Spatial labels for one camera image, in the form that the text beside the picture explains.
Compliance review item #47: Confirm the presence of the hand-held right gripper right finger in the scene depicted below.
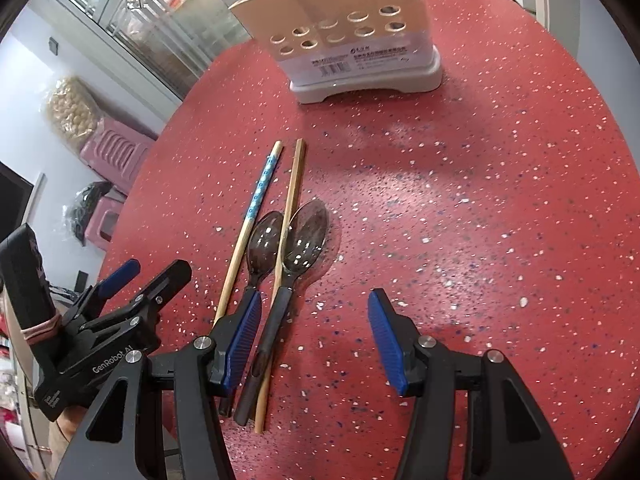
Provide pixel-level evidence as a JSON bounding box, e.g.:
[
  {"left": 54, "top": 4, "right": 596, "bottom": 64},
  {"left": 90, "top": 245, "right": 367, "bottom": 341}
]
[{"left": 367, "top": 288, "right": 573, "bottom": 480}]

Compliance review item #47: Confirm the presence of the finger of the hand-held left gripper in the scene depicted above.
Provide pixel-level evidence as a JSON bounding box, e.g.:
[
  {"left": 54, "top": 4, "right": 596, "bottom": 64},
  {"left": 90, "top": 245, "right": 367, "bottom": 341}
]
[
  {"left": 80, "top": 260, "right": 193, "bottom": 334},
  {"left": 62, "top": 259, "right": 141, "bottom": 327}
]

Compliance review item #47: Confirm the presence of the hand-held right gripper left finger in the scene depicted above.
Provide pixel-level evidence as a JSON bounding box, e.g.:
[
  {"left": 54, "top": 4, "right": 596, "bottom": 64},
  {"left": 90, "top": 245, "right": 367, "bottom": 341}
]
[{"left": 55, "top": 288, "right": 264, "bottom": 480}]

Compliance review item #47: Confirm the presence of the small clear spoon black handle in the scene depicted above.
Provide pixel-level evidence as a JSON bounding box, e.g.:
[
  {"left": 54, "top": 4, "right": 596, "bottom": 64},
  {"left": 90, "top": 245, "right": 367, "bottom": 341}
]
[{"left": 219, "top": 211, "right": 286, "bottom": 417}]

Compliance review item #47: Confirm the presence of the large clear spoon black handle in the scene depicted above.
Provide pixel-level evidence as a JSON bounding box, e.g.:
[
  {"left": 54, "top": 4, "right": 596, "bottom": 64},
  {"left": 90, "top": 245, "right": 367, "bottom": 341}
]
[{"left": 233, "top": 198, "right": 330, "bottom": 427}]

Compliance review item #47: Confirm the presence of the blue patterned bamboo chopstick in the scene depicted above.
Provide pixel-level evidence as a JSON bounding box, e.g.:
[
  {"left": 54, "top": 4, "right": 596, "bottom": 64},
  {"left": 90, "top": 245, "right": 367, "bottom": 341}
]
[{"left": 212, "top": 141, "right": 284, "bottom": 327}]

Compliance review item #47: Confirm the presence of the plain bamboo chopstick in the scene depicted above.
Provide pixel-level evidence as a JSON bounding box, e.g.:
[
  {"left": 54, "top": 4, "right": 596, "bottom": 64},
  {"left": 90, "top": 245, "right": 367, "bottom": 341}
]
[{"left": 254, "top": 138, "right": 307, "bottom": 434}]

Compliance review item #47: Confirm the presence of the beige perforated utensil holder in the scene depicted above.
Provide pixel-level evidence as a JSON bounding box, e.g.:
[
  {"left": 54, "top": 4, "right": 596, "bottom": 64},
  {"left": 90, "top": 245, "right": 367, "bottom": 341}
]
[{"left": 229, "top": 0, "right": 443, "bottom": 105}]

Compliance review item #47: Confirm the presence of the person's left forearm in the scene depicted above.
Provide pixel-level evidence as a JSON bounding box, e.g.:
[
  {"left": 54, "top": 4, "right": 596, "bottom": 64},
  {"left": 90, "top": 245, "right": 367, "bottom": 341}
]
[{"left": 50, "top": 405, "right": 91, "bottom": 461}]

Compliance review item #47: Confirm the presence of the pink hair band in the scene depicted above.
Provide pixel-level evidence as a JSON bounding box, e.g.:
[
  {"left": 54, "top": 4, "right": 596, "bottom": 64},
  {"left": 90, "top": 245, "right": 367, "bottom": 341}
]
[{"left": 22, "top": 316, "right": 61, "bottom": 344}]

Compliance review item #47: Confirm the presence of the pink plastic stool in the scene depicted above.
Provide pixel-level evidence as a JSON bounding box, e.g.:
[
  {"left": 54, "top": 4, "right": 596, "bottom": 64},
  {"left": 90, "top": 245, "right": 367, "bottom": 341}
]
[{"left": 82, "top": 195, "right": 124, "bottom": 248}]

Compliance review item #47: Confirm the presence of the black plastic bag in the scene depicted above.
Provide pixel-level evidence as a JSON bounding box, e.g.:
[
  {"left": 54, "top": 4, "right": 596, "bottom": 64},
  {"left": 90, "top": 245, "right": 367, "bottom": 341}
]
[{"left": 62, "top": 181, "right": 113, "bottom": 241}]

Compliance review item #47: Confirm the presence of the stack of pink plastic stools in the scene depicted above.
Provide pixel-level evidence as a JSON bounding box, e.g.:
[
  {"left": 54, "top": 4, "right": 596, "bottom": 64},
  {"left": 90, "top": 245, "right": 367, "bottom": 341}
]
[{"left": 80, "top": 117, "right": 156, "bottom": 196}]

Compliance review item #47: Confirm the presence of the dark screen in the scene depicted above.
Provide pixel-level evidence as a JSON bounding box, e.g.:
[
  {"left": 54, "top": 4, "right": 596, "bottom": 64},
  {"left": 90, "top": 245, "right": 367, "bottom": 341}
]
[{"left": 0, "top": 162, "right": 34, "bottom": 241}]

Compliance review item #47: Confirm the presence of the clear bag of puffed snacks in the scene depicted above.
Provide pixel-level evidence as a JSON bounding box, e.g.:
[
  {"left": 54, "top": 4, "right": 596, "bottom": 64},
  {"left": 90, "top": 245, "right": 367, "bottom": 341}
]
[{"left": 42, "top": 76, "right": 101, "bottom": 149}]

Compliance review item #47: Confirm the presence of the glass door cabinet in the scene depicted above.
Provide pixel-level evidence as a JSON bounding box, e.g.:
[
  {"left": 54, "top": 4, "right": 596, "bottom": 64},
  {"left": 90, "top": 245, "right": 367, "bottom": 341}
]
[{"left": 40, "top": 0, "right": 251, "bottom": 102}]

